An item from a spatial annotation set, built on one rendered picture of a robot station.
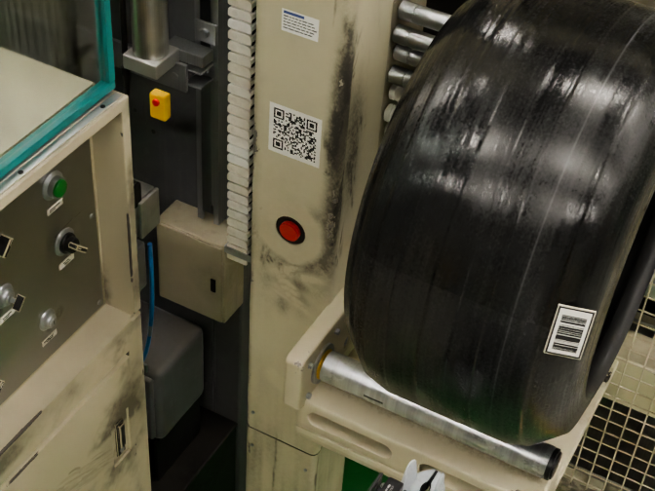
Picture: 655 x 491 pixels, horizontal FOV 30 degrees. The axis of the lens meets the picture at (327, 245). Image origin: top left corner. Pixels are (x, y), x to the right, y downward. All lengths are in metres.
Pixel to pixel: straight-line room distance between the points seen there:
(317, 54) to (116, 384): 0.60
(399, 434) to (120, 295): 0.44
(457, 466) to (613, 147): 0.54
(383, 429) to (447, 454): 0.09
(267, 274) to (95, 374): 0.28
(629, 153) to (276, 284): 0.62
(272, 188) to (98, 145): 0.23
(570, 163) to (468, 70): 0.15
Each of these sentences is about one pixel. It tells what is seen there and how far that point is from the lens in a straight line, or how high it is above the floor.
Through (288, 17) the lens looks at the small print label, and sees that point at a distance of 1.47.
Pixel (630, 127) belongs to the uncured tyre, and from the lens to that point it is 1.31.
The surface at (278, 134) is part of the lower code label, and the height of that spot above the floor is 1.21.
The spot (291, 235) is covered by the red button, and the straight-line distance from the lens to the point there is 1.65.
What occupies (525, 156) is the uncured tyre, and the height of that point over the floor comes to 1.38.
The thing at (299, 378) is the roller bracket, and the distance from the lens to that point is 1.65.
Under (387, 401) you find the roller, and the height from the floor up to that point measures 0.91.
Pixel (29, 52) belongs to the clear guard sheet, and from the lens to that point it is 1.39.
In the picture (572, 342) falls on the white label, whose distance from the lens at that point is 1.31.
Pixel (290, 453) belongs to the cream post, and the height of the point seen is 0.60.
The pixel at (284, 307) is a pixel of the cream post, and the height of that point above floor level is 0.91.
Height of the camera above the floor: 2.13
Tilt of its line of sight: 41 degrees down
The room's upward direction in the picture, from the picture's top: 4 degrees clockwise
